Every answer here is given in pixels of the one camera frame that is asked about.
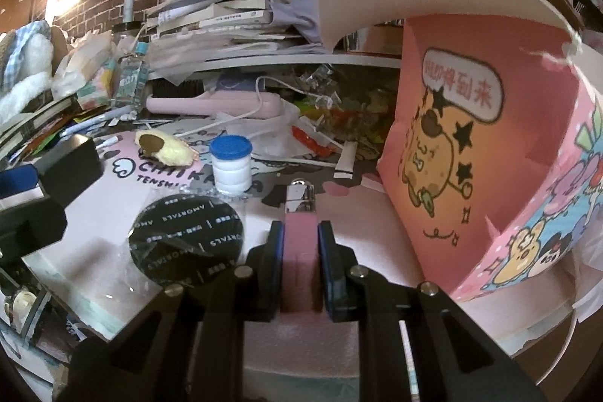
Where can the yellow plush toy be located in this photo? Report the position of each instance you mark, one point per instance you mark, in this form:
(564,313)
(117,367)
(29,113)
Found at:
(169,150)

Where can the white squeeze tube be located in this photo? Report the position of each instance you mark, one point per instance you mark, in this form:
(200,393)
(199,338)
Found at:
(346,159)

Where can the pink cartoon cardboard box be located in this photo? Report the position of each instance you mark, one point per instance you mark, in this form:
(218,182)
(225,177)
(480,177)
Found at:
(471,176)

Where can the pink lighter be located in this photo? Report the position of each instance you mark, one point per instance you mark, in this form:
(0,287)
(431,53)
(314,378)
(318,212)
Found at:
(299,251)

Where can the white plastic bag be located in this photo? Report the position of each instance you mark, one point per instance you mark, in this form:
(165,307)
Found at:
(89,67)

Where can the white jar with blue lid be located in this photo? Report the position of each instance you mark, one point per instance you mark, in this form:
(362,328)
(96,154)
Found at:
(231,169)

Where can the black round compact in wrapper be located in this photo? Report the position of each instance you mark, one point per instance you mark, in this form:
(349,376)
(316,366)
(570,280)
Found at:
(188,237)

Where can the pile of clear wrappers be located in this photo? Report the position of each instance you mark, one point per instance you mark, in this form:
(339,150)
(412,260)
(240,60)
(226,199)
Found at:
(339,100)

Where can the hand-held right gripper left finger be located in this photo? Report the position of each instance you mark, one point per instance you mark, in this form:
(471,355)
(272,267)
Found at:
(275,270)

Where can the pink hairbrush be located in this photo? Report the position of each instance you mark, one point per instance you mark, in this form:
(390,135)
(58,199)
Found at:
(212,106)

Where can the stack of books and papers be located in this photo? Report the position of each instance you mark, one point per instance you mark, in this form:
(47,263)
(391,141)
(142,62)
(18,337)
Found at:
(212,20)

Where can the white plush toy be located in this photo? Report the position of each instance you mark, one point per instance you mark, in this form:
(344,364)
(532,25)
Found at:
(23,67)

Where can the white marker pen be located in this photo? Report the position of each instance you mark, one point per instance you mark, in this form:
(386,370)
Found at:
(89,124)

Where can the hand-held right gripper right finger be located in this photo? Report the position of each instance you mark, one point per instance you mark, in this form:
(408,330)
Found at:
(329,275)

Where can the purple cloth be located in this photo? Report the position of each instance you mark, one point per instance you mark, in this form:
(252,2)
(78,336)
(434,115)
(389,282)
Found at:
(297,18)

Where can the black power adapter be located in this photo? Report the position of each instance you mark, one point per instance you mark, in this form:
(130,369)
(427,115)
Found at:
(70,164)

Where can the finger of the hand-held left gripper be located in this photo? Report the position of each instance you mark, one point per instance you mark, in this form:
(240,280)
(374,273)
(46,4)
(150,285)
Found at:
(33,223)
(18,183)

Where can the pink printed desk mat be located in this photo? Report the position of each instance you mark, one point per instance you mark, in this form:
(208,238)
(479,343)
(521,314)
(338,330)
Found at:
(141,185)

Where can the red snack packet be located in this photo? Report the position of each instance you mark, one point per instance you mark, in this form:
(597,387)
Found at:
(308,140)

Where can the clear glass bottle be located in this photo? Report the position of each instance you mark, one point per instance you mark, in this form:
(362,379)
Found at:
(130,72)

